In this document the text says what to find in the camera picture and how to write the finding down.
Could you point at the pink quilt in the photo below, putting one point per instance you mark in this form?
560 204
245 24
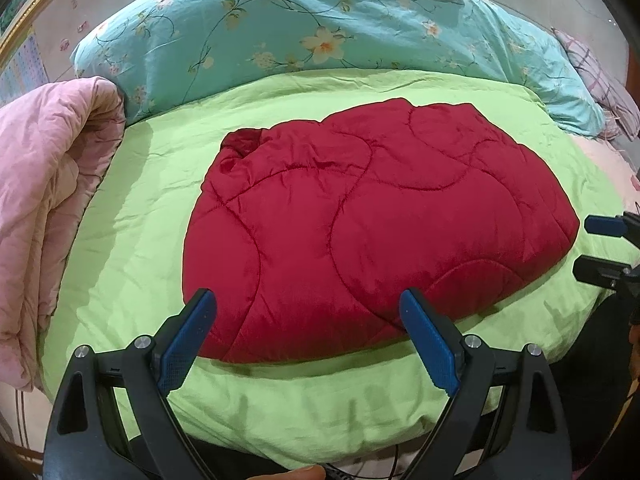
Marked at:
45 200

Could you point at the person's left hand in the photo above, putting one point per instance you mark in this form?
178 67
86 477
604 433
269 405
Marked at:
295 474

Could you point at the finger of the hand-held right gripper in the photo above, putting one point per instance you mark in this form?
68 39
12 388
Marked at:
597 270
602 225

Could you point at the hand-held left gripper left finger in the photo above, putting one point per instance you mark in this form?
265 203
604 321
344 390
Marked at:
182 345

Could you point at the red quilted hooded jacket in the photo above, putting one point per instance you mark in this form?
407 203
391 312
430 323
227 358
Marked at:
380 230

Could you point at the wall poster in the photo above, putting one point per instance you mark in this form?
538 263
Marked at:
22 70

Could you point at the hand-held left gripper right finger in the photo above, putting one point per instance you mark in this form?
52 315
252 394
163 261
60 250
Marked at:
432 345

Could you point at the teal floral quilt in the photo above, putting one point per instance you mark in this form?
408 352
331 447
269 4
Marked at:
310 25

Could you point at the pale pink bed sheet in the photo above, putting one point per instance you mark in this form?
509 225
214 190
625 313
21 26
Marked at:
612 160

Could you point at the dark cloth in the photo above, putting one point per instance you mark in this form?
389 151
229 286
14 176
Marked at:
595 375

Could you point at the pink plaid pillow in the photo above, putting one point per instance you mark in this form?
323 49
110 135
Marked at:
600 80

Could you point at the gold picture frame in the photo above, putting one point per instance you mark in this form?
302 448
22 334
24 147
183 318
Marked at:
30 5

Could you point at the light green blanket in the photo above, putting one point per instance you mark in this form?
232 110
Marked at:
150 185

